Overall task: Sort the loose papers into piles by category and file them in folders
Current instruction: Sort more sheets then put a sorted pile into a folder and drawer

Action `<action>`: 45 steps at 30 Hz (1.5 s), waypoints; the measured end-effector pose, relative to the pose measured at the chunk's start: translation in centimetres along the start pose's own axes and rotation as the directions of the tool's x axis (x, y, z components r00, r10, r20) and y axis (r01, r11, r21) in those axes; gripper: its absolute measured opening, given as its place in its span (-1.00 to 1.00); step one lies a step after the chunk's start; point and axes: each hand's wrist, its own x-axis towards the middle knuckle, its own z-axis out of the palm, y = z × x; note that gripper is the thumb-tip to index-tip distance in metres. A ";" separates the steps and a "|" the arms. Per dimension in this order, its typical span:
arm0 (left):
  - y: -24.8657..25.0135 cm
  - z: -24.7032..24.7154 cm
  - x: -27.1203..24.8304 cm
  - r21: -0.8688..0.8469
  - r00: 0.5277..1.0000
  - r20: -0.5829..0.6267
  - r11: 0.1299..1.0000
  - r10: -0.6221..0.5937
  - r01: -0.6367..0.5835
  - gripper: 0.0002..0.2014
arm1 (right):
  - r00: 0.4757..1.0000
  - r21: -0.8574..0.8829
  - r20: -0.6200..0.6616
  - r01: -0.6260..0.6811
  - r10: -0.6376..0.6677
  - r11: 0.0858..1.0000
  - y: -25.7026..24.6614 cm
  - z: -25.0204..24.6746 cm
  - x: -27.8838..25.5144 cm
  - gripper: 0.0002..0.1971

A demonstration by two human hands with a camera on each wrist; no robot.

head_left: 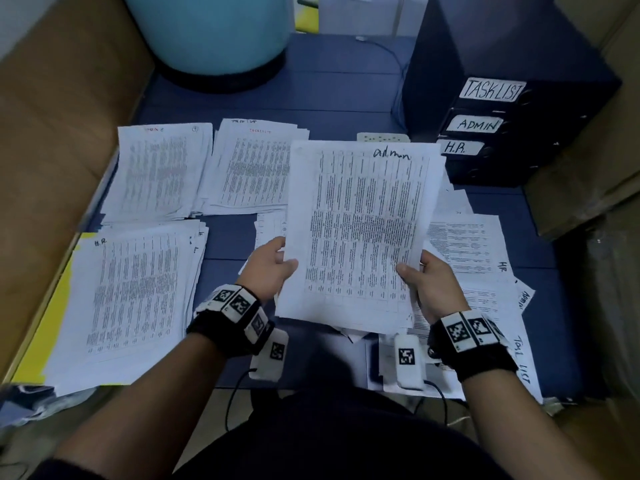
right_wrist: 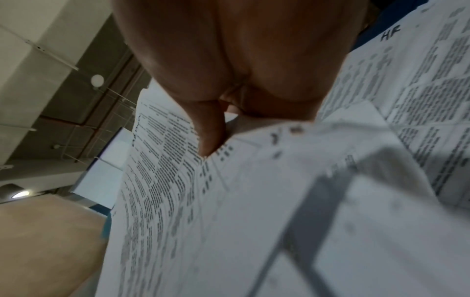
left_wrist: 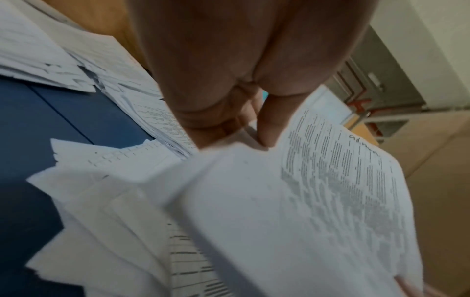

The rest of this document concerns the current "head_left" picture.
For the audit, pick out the person's dark trousers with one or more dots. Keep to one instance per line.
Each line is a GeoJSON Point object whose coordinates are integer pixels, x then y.
{"type": "Point", "coordinates": [330, 445]}

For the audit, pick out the person's right hand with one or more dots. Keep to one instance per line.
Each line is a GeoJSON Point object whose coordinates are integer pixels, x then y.
{"type": "Point", "coordinates": [435, 290]}

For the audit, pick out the bundle of printed papers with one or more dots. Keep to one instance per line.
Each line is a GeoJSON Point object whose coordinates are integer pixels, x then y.
{"type": "Point", "coordinates": [360, 235]}

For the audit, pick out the grey plastic sheet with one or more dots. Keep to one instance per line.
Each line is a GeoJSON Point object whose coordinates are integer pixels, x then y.
{"type": "Point", "coordinates": [40, 405]}

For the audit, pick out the black marker wristband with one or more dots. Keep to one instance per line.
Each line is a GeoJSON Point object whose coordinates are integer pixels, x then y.
{"type": "Point", "coordinates": [230, 323]}
{"type": "Point", "coordinates": [472, 347]}

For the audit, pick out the person's left hand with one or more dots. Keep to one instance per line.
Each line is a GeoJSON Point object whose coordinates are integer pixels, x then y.
{"type": "Point", "coordinates": [265, 270]}

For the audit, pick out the person's left forearm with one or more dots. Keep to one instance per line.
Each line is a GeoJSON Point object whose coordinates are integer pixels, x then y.
{"type": "Point", "coordinates": [140, 420]}

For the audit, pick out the teal cylindrical barrel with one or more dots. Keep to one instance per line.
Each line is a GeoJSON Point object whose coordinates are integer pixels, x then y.
{"type": "Point", "coordinates": [205, 30]}

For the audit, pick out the yellow plastic item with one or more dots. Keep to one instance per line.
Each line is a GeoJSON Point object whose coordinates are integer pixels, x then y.
{"type": "Point", "coordinates": [307, 17]}

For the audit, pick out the yellow folder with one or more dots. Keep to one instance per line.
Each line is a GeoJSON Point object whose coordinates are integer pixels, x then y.
{"type": "Point", "coordinates": [40, 345]}

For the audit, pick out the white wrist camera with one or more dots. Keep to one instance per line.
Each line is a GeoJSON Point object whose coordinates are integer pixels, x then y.
{"type": "Point", "coordinates": [270, 353]}
{"type": "Point", "coordinates": [407, 360]}

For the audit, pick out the pile of printed papers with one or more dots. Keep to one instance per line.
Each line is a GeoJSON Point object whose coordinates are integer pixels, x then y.
{"type": "Point", "coordinates": [480, 255]}

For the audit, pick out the white power strip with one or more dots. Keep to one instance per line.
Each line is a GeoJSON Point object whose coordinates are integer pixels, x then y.
{"type": "Point", "coordinates": [385, 137]}

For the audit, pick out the brown cardboard box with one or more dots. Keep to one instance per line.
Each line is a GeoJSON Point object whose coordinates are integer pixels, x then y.
{"type": "Point", "coordinates": [600, 125]}

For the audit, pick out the neat stack of printed papers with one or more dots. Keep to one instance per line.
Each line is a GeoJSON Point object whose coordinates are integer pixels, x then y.
{"type": "Point", "coordinates": [160, 175]}
{"type": "Point", "coordinates": [130, 305]}
{"type": "Point", "coordinates": [250, 165]}

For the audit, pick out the white partition panel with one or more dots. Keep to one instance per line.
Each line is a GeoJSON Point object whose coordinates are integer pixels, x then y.
{"type": "Point", "coordinates": [370, 13]}

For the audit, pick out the person's right forearm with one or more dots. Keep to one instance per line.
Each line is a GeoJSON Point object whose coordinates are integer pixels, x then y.
{"type": "Point", "coordinates": [525, 435]}

